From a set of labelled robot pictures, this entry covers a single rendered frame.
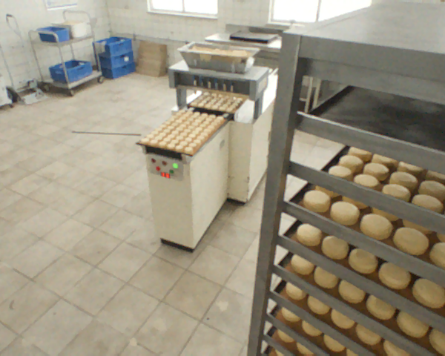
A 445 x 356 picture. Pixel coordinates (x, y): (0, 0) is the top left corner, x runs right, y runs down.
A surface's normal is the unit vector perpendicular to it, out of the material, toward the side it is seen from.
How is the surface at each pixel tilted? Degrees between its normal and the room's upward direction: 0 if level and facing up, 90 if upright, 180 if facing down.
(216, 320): 0
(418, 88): 90
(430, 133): 0
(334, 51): 90
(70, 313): 0
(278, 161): 90
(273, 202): 90
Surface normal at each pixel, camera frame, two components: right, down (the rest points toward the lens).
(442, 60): -0.63, 0.43
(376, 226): 0.00, -0.83
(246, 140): -0.39, 0.51
